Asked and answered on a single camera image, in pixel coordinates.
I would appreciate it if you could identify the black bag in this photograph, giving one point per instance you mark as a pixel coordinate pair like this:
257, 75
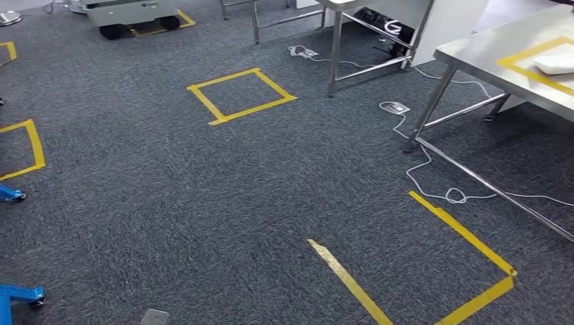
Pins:
372, 22

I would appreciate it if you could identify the blue metal shelf rack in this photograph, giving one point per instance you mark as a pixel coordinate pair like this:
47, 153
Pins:
18, 294

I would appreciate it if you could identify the white curved plastic part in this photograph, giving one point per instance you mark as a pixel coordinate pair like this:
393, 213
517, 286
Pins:
556, 65

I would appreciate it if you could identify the yellow floor tape mark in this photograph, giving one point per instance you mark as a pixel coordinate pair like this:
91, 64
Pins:
186, 20

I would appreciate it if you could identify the steel table frame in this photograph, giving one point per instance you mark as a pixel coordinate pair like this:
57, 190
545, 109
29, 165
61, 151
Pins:
254, 27

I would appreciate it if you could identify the white mobile cart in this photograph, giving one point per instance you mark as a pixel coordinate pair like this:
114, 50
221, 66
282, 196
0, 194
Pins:
130, 15

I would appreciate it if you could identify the steel workbench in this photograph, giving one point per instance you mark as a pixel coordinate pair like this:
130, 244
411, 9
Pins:
484, 49

